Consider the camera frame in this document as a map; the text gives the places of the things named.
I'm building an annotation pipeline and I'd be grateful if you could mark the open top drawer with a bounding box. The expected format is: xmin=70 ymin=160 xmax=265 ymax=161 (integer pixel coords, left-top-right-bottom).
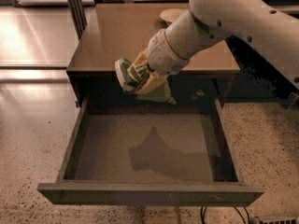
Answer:
xmin=37 ymin=98 xmax=263 ymax=207

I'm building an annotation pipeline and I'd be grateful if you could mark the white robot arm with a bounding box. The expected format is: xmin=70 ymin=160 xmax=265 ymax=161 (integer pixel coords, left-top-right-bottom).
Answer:
xmin=118 ymin=0 xmax=299 ymax=94

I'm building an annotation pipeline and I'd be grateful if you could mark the round drawer knob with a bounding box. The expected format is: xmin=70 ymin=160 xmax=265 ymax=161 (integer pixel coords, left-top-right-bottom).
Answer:
xmin=191 ymin=89 xmax=206 ymax=100

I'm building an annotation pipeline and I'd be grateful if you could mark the green jalapeno chip bag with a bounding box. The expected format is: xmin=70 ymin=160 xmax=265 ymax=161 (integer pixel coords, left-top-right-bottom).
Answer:
xmin=115 ymin=58 xmax=176 ymax=105

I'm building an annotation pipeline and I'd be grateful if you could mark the black cable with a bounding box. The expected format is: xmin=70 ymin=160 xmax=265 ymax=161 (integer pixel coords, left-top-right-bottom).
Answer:
xmin=200 ymin=206 xmax=209 ymax=224
xmin=234 ymin=206 xmax=252 ymax=224

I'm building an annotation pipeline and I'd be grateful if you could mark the black cable left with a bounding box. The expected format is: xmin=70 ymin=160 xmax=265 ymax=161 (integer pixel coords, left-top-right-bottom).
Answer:
xmin=200 ymin=206 xmax=209 ymax=224

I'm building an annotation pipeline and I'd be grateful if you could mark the beige ceramic bowl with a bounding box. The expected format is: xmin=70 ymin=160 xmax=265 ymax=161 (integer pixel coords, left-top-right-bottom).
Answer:
xmin=160 ymin=8 xmax=184 ymax=25

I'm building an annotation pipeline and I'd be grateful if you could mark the black cable right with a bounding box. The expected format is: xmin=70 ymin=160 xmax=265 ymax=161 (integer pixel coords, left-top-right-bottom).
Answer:
xmin=234 ymin=206 xmax=252 ymax=224

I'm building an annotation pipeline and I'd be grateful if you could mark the brown drawer cabinet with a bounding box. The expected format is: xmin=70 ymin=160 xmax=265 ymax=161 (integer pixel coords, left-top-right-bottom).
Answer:
xmin=67 ymin=3 xmax=240 ymax=112

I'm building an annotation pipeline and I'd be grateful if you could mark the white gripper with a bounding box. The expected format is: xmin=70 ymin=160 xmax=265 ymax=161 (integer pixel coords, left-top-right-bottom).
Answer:
xmin=125 ymin=29 xmax=189 ymax=95

